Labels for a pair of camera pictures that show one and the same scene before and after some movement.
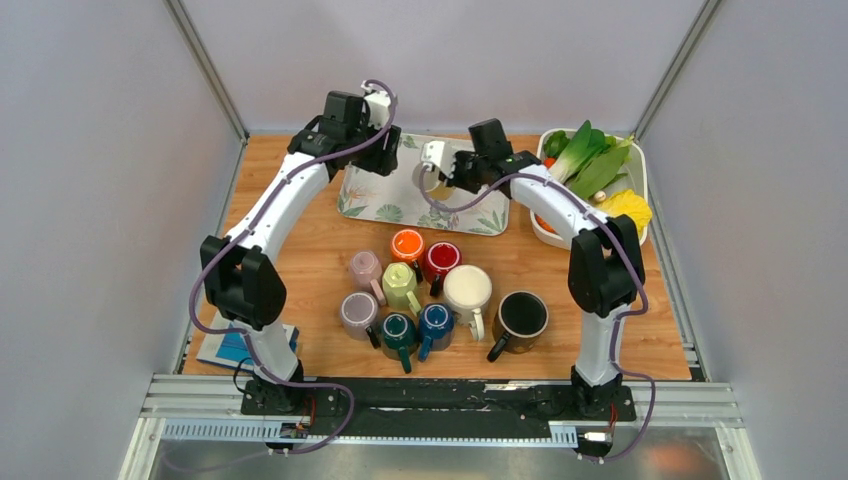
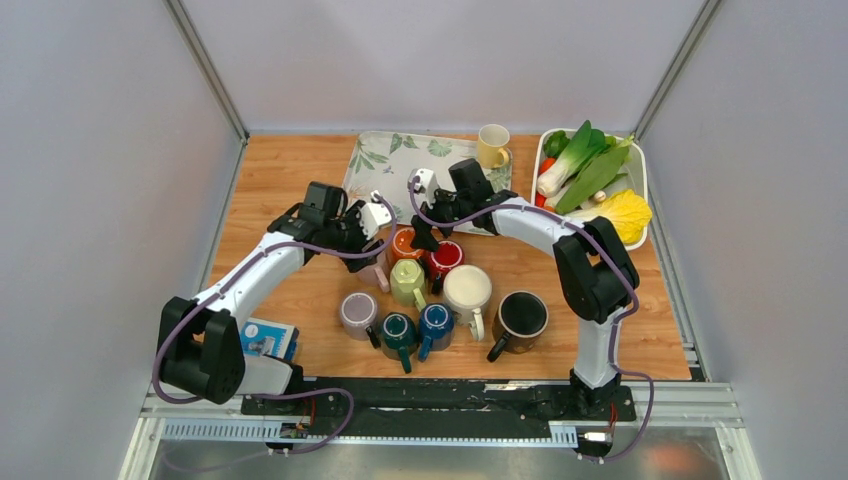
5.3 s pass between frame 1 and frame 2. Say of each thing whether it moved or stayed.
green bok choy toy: stayed
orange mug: stayed
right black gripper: moved
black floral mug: stayed
